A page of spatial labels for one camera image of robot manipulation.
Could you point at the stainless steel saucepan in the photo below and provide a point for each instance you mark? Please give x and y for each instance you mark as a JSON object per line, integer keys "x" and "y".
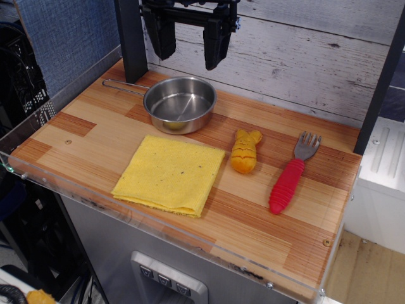
{"x": 177, "y": 105}

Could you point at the silver button panel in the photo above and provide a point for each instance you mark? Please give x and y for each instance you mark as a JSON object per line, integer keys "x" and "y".
{"x": 161, "y": 283}

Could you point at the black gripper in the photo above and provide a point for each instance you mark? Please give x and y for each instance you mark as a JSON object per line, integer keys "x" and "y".
{"x": 160, "y": 18}

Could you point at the dark vertical post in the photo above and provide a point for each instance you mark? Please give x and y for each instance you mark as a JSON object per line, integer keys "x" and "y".
{"x": 131, "y": 39}
{"x": 381, "y": 89}

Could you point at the red handled metal fork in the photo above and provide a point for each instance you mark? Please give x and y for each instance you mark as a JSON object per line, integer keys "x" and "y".
{"x": 285, "y": 187}

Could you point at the clear acrylic table guard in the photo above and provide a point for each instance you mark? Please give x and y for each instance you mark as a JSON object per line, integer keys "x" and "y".
{"x": 240, "y": 250}

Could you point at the dark left vertical post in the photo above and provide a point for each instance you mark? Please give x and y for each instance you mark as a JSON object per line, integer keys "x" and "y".
{"x": 131, "y": 39}

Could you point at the white ribbed box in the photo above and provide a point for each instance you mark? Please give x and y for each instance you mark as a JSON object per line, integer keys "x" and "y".
{"x": 375, "y": 210}

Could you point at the black plastic crate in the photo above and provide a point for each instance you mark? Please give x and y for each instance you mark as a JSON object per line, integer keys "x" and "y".
{"x": 23, "y": 89}

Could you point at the yellow folded towel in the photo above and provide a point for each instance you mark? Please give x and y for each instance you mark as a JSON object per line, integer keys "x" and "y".
{"x": 170, "y": 175}

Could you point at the dark right vertical post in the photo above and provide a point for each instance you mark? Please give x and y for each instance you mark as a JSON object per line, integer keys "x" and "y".
{"x": 381, "y": 89}

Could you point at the yellow object bottom left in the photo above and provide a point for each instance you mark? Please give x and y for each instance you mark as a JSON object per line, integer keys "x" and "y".
{"x": 39, "y": 297}

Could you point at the orange plush toy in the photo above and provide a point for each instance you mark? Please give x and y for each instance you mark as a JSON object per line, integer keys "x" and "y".
{"x": 244, "y": 155}

